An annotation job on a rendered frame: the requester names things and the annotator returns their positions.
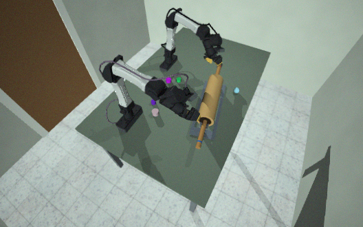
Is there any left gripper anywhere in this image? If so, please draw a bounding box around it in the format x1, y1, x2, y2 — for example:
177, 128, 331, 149
203, 46, 222, 66

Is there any tan wooden bar with red band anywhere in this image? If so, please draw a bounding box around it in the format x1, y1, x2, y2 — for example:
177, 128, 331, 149
195, 64, 223, 149

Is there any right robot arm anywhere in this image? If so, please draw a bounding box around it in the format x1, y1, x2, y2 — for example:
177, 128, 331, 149
102, 55, 198, 129

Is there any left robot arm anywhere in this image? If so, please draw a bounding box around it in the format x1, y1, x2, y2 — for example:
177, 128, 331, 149
159, 8, 225, 69

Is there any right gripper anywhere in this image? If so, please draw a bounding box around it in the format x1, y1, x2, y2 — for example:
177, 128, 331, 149
169, 102, 201, 121

